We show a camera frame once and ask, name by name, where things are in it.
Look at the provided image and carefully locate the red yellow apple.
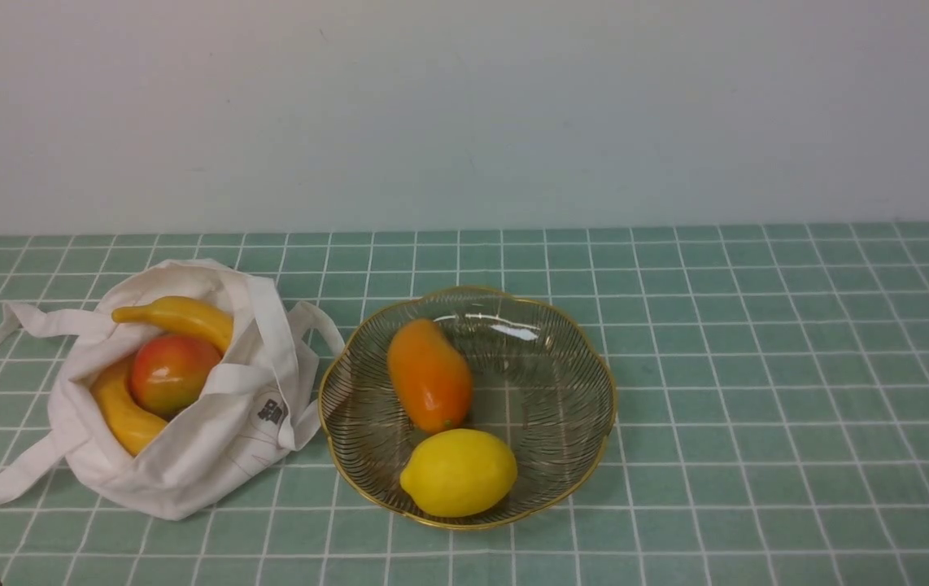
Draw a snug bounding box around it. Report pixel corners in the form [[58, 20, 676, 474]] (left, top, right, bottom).
[[129, 334, 222, 420]]

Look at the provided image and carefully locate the white cloth tote bag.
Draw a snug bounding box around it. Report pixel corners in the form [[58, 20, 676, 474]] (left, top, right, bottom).
[[0, 260, 345, 520]]

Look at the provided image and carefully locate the orange mango fruit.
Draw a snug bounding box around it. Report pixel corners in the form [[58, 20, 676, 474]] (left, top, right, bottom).
[[386, 319, 474, 435]]

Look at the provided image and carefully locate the yellow banana lower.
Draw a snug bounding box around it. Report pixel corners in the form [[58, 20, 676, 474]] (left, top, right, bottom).
[[89, 355, 168, 457]]

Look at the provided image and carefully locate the yellow banana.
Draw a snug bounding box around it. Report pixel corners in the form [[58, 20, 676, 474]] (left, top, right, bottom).
[[89, 355, 168, 457], [111, 295, 234, 355]]

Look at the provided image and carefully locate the yellow banana upper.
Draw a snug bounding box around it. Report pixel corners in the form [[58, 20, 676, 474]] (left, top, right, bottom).
[[111, 295, 234, 355]]

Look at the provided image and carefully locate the yellow lemon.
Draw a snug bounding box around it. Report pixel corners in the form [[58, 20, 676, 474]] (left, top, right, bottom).
[[399, 429, 519, 518]]

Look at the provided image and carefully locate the glass bowl gold rim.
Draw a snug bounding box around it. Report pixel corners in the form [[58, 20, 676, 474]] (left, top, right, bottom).
[[319, 286, 617, 531]]

